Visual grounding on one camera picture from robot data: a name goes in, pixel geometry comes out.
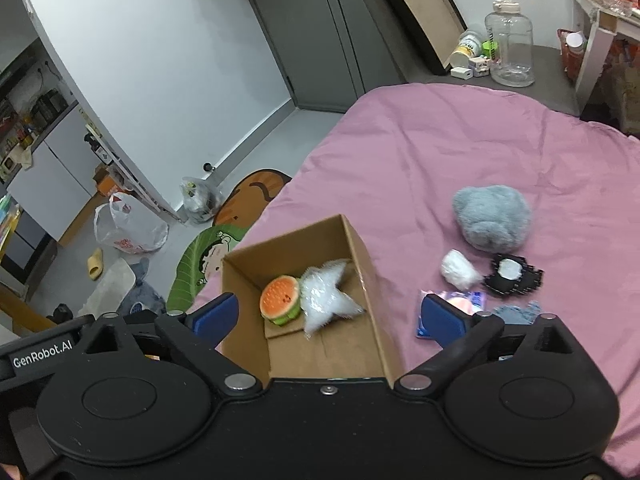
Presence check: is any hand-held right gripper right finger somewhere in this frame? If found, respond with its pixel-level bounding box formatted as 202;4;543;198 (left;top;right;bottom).
394;294;577;396

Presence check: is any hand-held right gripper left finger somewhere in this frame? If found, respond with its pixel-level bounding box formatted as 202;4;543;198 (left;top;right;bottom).
77;292;263;397

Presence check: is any brown cardboard box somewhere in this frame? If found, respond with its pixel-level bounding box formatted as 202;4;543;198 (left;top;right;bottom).
220;214;403;381

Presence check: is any grey-blue fuzzy plush ball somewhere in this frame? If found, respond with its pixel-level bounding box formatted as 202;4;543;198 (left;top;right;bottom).
452;185;532;253

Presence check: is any white crumpled soft wad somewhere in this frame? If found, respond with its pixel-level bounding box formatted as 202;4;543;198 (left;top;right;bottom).
440;249;483;291

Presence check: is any pink pad in blue packet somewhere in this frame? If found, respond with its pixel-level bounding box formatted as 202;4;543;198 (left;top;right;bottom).
416;289;486;340

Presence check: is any green leaf cartoon rug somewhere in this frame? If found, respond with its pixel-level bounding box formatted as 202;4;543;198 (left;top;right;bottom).
166;225;248;313

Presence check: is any black patch with white centre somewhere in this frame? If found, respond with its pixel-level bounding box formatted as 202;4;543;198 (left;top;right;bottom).
481;254;545;300

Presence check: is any orange and green squishy toy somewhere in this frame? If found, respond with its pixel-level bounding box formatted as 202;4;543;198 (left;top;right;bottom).
260;275;302;325

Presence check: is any small blue-grey fuzzy cloth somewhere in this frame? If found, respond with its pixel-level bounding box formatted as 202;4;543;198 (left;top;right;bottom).
492;301;543;323

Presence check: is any grey plush slipper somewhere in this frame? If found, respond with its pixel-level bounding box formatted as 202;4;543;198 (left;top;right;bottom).
120;257;168;316

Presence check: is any translucent white mat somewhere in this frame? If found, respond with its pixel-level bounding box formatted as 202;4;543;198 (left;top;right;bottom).
77;259;137;317

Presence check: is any white fuzzy star plush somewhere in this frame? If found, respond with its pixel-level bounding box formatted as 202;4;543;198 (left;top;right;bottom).
299;259;367;338

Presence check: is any clear bag with dark contents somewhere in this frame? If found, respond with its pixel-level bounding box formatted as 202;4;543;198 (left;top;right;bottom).
180;176;224;225

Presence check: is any orange cartoon rug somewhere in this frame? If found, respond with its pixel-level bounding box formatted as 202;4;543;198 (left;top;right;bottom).
212;169;293;228

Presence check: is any white plastic bag red print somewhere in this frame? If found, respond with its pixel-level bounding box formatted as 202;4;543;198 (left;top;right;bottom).
94;192;169;253

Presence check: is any pink bed sheet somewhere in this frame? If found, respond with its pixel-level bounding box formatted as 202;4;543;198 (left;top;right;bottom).
192;82;640;480

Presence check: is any small orange box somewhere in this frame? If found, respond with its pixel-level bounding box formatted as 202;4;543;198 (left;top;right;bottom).
95;167;123;198

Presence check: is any white cabinet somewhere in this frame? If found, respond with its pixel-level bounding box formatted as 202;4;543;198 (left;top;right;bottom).
6;105;101;243

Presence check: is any white door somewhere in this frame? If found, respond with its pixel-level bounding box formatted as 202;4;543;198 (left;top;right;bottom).
12;0;296;221

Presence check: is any cluttered kitchen shelf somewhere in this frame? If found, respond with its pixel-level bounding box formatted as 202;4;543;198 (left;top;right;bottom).
0;42;71;183

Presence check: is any white and yellow bottle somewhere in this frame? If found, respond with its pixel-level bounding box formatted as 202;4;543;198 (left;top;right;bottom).
449;30;483;68

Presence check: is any clear plastic water jug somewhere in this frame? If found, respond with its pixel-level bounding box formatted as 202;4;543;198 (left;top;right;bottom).
484;0;536;87

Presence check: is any red basket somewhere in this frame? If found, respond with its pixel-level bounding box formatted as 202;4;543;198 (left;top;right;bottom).
557;29;588;83

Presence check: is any white desk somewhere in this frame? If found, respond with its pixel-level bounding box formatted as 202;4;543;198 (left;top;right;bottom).
572;0;640;111

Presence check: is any grey wardrobe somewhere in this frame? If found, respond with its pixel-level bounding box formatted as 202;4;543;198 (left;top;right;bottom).
235;0;416;112

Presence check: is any black-framed wooden board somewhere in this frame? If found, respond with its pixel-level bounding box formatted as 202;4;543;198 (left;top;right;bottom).
360;0;468;76

